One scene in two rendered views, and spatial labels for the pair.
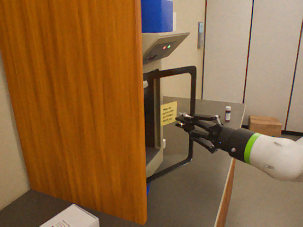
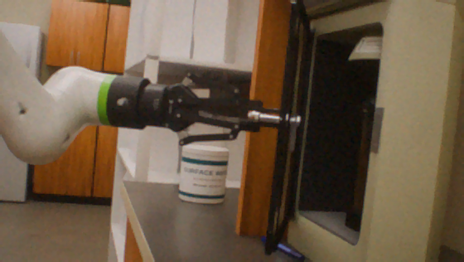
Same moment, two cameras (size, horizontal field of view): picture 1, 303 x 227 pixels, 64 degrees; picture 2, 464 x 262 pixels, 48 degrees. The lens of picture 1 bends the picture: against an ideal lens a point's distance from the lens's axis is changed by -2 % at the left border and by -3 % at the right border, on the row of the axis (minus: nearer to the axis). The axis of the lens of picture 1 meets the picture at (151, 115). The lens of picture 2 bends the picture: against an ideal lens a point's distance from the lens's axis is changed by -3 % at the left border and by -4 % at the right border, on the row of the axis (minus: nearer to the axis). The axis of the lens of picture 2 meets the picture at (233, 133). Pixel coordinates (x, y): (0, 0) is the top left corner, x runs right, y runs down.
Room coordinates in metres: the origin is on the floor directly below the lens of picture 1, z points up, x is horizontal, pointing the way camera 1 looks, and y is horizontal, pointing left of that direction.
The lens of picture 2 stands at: (1.48, -0.72, 1.21)
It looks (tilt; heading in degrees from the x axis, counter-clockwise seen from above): 3 degrees down; 140
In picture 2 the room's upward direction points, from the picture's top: 6 degrees clockwise
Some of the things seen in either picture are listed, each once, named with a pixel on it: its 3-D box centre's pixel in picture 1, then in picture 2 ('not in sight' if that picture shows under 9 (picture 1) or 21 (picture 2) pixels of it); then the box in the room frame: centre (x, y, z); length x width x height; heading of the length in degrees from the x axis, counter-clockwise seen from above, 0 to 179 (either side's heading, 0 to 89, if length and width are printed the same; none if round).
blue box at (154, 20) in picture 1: (151, 16); not in sight; (0.78, -0.01, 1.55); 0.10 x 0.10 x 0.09; 66
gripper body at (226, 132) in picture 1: (222, 137); (172, 107); (0.70, -0.22, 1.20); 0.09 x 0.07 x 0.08; 40
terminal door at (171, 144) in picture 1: (165, 126); (290, 124); (0.82, -0.05, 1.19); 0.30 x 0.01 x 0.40; 129
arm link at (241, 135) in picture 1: (244, 144); (132, 103); (0.65, -0.27, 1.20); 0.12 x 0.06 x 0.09; 130
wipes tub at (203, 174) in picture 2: not in sight; (203, 173); (0.29, 0.17, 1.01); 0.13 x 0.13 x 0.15
